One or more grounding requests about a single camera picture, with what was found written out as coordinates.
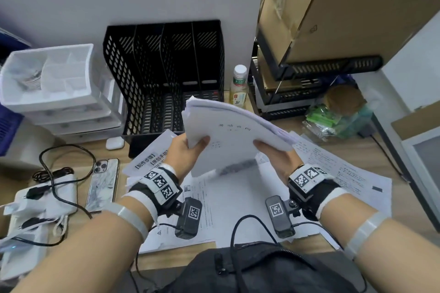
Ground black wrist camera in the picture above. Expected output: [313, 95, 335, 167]
[264, 195, 296, 239]
[174, 196, 204, 240]

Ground thin black adapter cable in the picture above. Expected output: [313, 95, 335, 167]
[373, 134, 412, 184]

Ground paper sheets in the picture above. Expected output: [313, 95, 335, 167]
[229, 215, 367, 293]
[137, 152, 344, 255]

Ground paper sheets on desk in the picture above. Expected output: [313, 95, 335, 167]
[229, 215, 367, 293]

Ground small clear labelled bottle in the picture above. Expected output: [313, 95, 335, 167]
[20, 69, 43, 92]

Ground black tiered tray shelf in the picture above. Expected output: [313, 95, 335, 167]
[249, 37, 384, 122]

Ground wooden table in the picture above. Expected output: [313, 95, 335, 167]
[0, 90, 440, 271]

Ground white drawer organizer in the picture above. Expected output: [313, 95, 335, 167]
[0, 43, 126, 144]

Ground white stapled paper bundle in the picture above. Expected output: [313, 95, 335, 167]
[181, 96, 295, 179]

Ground white box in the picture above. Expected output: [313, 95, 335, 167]
[6, 121, 57, 167]

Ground person's right hand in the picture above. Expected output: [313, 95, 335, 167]
[253, 140, 304, 185]

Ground black power plug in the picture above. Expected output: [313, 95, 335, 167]
[20, 217, 43, 231]
[26, 186, 47, 201]

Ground black mesh file organizer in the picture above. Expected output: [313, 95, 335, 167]
[103, 20, 226, 159]

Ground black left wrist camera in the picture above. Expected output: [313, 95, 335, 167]
[174, 196, 204, 240]

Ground white charger plug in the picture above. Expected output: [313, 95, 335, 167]
[2, 201, 22, 217]

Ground black power cable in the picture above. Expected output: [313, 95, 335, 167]
[33, 144, 97, 220]

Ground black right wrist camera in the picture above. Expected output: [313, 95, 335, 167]
[264, 195, 296, 239]

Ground glass jar with cork lid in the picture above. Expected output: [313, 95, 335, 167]
[304, 85, 367, 142]

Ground blue plastic basket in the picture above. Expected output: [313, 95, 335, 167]
[0, 102, 25, 158]

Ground large brown cardboard box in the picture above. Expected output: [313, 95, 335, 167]
[256, 0, 440, 65]

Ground left marker wrist strap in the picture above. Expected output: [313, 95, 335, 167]
[123, 163, 185, 227]

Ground flat brown box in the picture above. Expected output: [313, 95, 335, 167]
[258, 48, 322, 93]

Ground person's left hand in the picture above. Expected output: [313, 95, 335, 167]
[164, 133, 211, 184]

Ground printed instruction sheets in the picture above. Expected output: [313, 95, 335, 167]
[122, 129, 188, 180]

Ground white power strip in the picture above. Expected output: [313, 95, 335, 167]
[3, 174, 78, 233]

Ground white capped drink bottle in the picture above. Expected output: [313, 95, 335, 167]
[229, 64, 248, 110]

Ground white charger block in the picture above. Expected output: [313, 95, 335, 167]
[0, 226, 49, 282]

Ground grey power adapter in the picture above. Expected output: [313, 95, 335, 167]
[357, 123, 379, 139]

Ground marble case smartphone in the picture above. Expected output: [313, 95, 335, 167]
[84, 157, 120, 214]

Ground black bag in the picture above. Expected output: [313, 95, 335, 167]
[165, 243, 365, 293]

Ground white framed frosted door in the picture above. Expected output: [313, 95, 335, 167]
[400, 124, 440, 221]

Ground white earbuds case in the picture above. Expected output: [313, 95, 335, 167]
[105, 136, 125, 151]

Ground flat cardboard sheet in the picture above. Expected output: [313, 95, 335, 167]
[391, 100, 440, 141]

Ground person's left forearm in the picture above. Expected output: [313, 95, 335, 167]
[13, 193, 157, 293]

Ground person's right forearm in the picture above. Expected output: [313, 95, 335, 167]
[318, 193, 440, 293]

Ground left camera black cable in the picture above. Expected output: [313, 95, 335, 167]
[132, 222, 179, 293]

